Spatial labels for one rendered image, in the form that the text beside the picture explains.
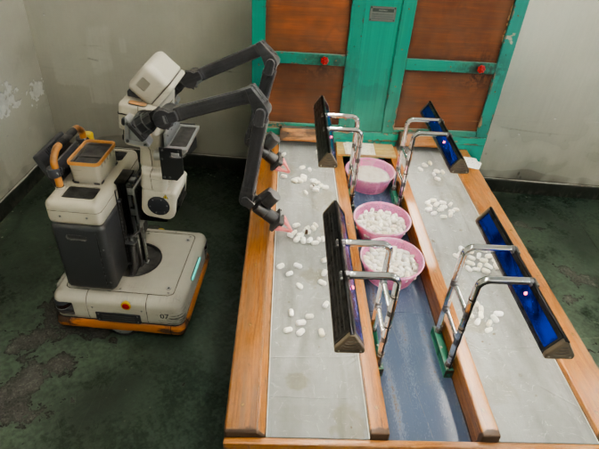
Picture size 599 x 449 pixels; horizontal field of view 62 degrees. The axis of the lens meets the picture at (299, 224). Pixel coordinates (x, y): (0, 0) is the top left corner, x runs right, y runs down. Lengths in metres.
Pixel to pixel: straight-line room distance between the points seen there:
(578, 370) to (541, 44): 2.50
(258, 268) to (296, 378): 0.51
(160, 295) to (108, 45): 2.05
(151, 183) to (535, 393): 1.74
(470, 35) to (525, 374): 1.72
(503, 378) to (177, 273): 1.66
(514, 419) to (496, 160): 2.75
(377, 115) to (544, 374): 1.63
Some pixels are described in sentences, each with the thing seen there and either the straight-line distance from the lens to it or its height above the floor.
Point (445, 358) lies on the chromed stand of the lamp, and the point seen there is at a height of 0.71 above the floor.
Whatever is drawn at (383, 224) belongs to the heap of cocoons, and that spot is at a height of 0.74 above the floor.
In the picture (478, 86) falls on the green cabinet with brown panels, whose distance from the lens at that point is 2.96.
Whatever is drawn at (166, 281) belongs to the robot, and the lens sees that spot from 2.67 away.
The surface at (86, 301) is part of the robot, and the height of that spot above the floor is 0.25.
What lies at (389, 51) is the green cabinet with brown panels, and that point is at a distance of 2.77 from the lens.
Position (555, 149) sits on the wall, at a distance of 4.30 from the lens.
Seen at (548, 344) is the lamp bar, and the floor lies 1.07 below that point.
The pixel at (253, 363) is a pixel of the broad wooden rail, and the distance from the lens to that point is 1.66.
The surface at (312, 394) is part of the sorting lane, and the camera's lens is 1.62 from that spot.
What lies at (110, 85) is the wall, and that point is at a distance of 4.10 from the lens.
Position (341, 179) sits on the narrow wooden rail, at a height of 0.76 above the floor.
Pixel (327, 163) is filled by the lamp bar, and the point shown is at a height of 1.06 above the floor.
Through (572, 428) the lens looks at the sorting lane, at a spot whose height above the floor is 0.74.
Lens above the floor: 2.07
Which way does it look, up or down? 36 degrees down
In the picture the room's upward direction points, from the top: 4 degrees clockwise
